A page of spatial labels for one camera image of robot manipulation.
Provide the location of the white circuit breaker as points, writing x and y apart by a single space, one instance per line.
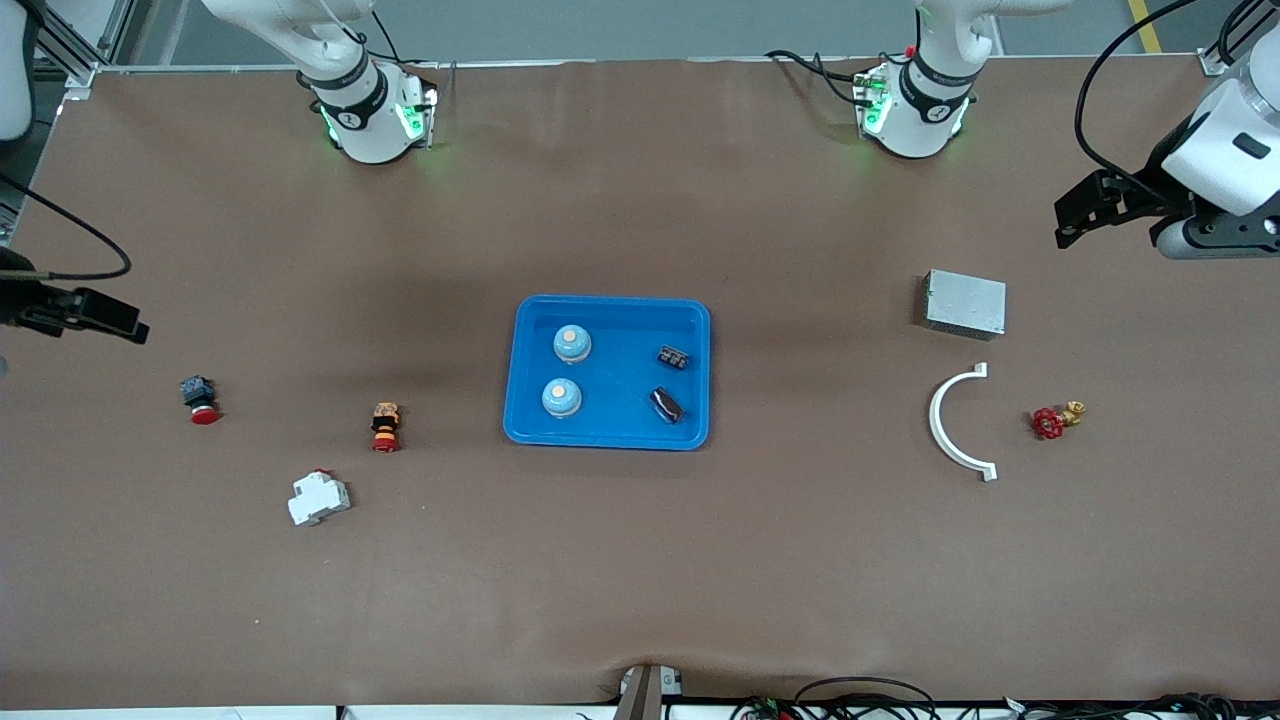
318 497

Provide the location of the white curved plastic bracket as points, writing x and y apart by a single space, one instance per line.
937 420

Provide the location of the orange red push button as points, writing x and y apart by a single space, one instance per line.
385 428

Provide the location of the small dark electrolytic capacitor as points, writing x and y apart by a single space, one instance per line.
672 356

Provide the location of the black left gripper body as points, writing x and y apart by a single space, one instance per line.
1152 189

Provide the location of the blue plastic tray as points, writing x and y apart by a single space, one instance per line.
615 385

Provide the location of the aluminium frame rail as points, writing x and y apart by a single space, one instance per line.
80 72
1215 63

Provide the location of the blue bell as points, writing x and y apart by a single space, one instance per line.
561 397
572 344

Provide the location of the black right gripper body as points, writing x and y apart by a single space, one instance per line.
22 298

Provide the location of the grey metal box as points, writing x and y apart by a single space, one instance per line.
965 303

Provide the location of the red emergency stop button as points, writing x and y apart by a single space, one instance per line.
204 412

